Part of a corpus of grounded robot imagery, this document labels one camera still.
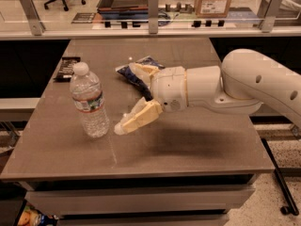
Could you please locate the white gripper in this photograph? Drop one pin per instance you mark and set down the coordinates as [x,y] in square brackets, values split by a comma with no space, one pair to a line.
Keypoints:
[169,88]

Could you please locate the clear plastic water bottle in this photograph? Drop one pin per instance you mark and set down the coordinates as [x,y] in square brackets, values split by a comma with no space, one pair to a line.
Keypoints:
[87,94]

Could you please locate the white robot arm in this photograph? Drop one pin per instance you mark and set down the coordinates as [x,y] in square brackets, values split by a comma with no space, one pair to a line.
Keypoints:
[244,81]

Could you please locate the blue chip bag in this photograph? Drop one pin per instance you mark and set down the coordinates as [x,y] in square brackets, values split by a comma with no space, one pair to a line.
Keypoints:
[139,84]

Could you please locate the black candy bar wrapper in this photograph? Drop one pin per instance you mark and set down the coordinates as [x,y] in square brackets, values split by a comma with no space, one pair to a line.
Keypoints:
[65,70]

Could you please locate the cardboard box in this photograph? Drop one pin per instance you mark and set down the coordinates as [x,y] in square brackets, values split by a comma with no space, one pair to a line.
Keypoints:
[212,8]

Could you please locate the grey table drawer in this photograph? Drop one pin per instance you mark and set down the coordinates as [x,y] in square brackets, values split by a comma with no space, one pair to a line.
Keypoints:
[139,199]

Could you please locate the colourful snack packages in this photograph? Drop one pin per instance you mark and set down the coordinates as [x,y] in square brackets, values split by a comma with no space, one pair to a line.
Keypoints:
[32,217]

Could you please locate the middle metal glass post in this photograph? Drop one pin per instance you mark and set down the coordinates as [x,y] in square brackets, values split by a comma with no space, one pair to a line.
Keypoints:
[153,16]

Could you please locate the left metal glass post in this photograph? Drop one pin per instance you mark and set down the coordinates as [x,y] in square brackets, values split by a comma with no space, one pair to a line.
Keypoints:
[35,24]

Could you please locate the black floor rail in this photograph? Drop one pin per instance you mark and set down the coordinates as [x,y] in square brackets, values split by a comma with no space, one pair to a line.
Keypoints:
[290,207]

